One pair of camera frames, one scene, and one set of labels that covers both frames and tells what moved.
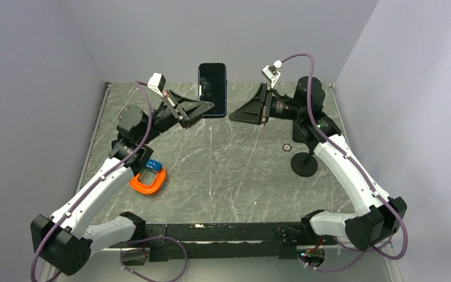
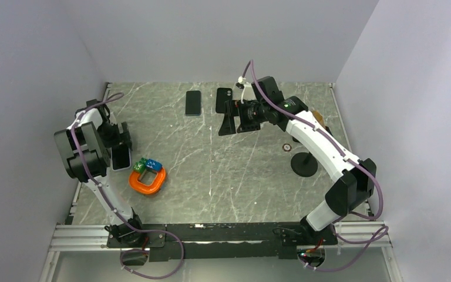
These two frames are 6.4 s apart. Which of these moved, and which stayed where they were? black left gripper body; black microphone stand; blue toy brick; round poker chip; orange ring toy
Moved: black left gripper body
Stayed: orange ring toy; black microphone stand; round poker chip; blue toy brick
